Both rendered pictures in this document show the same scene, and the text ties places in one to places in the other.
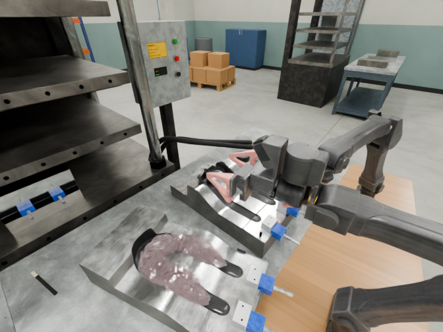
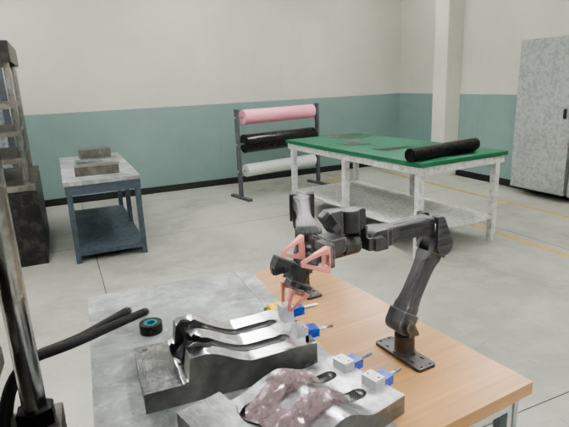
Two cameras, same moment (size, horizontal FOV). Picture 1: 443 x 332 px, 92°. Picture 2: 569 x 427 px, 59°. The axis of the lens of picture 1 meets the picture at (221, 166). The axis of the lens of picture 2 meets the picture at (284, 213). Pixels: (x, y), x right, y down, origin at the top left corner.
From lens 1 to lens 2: 108 cm
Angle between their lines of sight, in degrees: 59
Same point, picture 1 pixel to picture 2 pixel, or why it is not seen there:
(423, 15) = (102, 98)
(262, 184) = (339, 244)
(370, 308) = (411, 297)
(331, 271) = (356, 337)
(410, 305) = (422, 274)
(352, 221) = (388, 235)
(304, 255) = (333, 344)
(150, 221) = (221, 405)
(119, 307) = not seen: outside the picture
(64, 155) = not seen: outside the picture
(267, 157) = (335, 223)
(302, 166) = (357, 216)
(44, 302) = not seen: outside the picture
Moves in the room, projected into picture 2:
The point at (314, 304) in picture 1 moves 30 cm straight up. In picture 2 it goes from (378, 357) to (378, 266)
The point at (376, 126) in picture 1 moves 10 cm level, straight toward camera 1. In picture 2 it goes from (306, 202) to (321, 207)
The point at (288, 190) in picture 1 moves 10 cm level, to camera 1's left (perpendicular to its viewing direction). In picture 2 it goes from (352, 240) to (338, 252)
